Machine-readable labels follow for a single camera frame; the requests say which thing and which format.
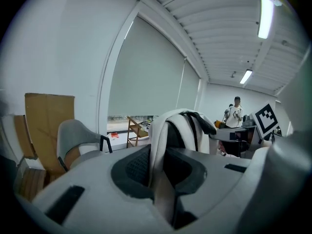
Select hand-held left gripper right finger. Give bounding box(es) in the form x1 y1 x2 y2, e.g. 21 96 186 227
167 147 252 232

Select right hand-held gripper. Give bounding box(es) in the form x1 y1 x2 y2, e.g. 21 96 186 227
216 101 281 159

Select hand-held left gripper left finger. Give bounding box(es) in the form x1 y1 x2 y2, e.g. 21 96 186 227
31 144 172 234

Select long ceiling light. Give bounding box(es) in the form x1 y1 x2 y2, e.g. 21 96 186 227
239 68 254 85
257 0 275 39

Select wooden slatted crate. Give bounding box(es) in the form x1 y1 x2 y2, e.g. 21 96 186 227
14 166 47 202

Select wooden shelf rack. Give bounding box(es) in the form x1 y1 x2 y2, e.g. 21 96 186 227
126 116 150 148

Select large brown cardboard sheet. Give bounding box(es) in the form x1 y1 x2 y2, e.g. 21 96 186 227
24 93 76 177

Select small brown cardboard board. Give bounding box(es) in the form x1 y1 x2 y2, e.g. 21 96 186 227
13 115 38 160

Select narrow grey roller blind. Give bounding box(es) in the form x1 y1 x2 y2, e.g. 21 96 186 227
175 59 201 112

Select wide grey roller blind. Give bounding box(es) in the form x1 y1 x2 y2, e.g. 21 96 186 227
108 15 186 117

